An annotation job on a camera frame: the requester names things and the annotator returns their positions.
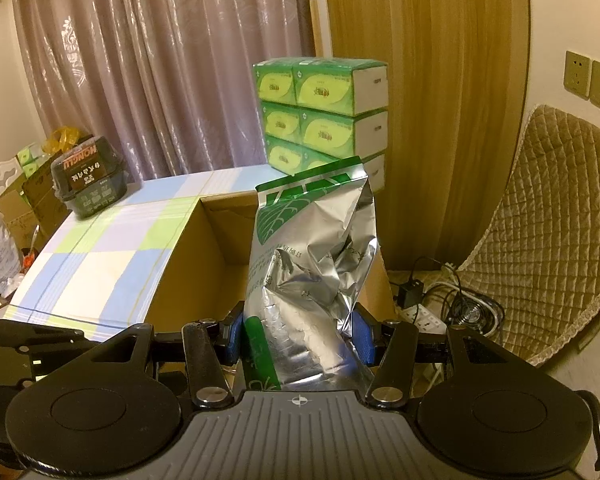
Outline silver green foil bag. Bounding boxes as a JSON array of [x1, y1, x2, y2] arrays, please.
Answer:
[[242, 156, 381, 392]]

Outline yellow plastic bag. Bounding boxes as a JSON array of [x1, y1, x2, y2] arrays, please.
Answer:
[[42, 127, 93, 157]]

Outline quilted beige chair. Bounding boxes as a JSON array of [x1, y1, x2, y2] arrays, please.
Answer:
[[457, 104, 600, 368]]

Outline white power strip with cables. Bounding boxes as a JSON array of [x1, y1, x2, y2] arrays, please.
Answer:
[[407, 257, 506, 337]]

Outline wooden door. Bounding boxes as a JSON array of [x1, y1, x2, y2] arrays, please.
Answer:
[[322, 0, 531, 271]]

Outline white printed plastic bag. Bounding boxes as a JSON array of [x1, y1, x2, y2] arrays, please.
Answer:
[[0, 212, 23, 293]]

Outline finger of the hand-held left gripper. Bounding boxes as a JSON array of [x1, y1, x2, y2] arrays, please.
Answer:
[[0, 320, 87, 352]]

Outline stack of green tissue packs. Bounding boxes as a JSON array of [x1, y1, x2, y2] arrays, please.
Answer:
[[252, 57, 390, 196]]

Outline dark green lidded container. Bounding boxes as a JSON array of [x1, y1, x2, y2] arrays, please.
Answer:
[[50, 135, 128, 219]]

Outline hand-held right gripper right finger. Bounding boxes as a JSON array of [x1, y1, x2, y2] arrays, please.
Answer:
[[350, 309, 551, 407]]

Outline brown cardboard box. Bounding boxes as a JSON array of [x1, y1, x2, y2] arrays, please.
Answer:
[[145, 194, 399, 393]]

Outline white carved chair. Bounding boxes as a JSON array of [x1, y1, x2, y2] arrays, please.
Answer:
[[0, 157, 26, 197]]

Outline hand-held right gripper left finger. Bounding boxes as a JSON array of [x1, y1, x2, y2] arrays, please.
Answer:
[[50, 312, 245, 407]]

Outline open cardboard carton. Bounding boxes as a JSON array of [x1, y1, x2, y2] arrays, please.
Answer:
[[0, 160, 73, 241]]

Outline wooden slat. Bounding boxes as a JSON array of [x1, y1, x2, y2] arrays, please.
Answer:
[[307, 0, 321, 58]]

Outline shiny pink curtain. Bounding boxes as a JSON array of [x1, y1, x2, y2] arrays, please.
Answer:
[[10, 0, 313, 186]]

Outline black power adapter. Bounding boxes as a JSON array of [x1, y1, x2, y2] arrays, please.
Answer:
[[399, 282, 426, 309]]

